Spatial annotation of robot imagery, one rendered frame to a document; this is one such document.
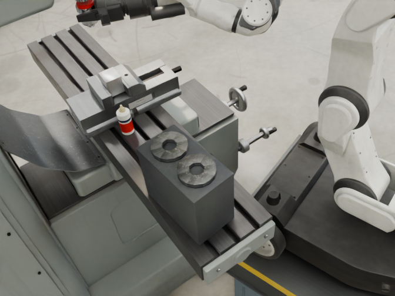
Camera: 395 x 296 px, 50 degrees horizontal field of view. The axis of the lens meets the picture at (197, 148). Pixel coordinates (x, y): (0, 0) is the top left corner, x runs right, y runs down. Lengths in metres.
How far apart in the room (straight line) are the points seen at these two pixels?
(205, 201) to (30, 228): 0.62
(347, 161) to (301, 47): 1.92
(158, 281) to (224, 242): 0.84
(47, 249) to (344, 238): 0.97
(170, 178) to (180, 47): 2.34
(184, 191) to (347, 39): 0.52
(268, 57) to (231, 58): 0.26
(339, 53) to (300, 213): 0.62
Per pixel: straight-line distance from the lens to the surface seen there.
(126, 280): 1.85
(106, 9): 1.21
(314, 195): 1.58
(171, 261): 1.85
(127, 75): 1.38
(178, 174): 0.94
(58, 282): 1.62
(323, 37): 3.33
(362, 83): 1.17
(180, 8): 1.22
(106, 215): 1.57
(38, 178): 1.58
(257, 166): 2.36
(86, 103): 1.37
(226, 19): 1.19
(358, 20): 1.04
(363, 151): 1.37
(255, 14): 1.15
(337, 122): 1.21
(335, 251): 1.47
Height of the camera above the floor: 1.84
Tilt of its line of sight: 48 degrees down
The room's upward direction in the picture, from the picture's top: 6 degrees counter-clockwise
